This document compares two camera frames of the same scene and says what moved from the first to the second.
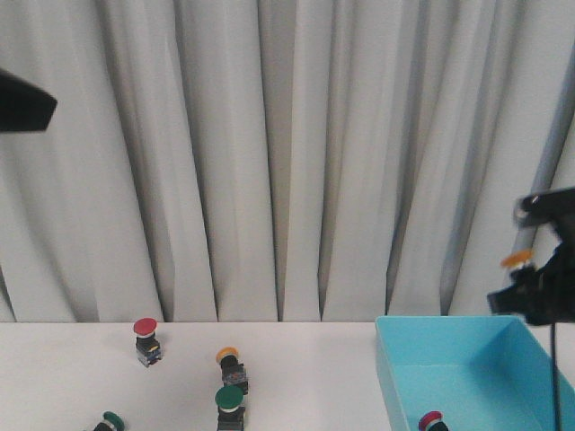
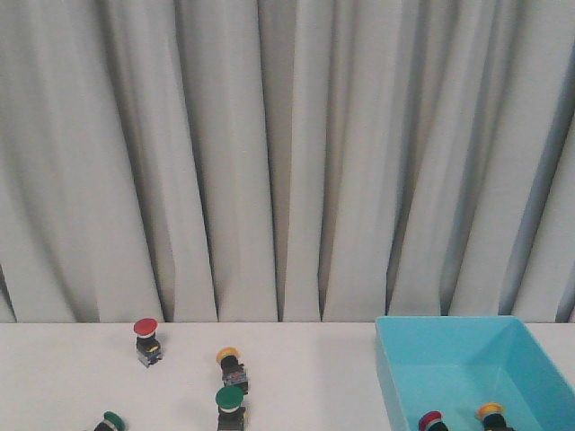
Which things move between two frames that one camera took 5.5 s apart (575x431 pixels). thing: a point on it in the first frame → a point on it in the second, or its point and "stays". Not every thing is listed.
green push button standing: [231, 410] stays
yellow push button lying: [233, 369] stays
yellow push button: [517, 259] → [493, 417]
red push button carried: [432, 421] stays
